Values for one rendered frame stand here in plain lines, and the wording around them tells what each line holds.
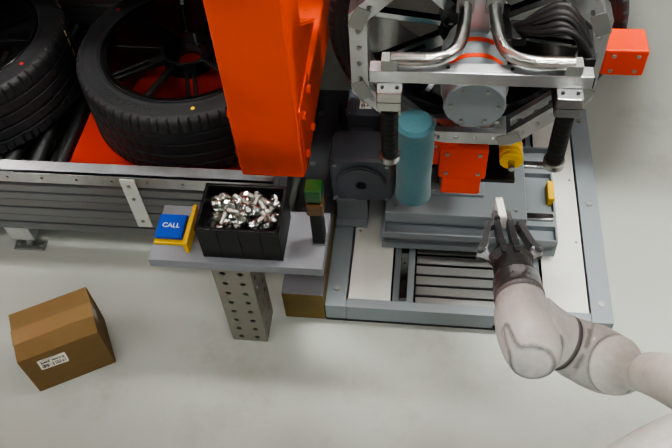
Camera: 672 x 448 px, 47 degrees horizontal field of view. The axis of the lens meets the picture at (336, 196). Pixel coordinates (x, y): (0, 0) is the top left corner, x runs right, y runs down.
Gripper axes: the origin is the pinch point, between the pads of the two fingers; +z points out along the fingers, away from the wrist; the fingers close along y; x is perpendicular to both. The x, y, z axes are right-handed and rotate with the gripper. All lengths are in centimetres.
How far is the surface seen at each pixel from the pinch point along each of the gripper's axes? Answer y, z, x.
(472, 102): 5.6, 11.5, -19.6
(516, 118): -8.3, 34.6, -2.0
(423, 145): 14.9, 18.6, -5.0
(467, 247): 0, 47, 48
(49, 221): 125, 53, 41
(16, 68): 131, 74, 0
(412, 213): 16, 48, 37
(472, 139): 2.2, 32.4, 2.3
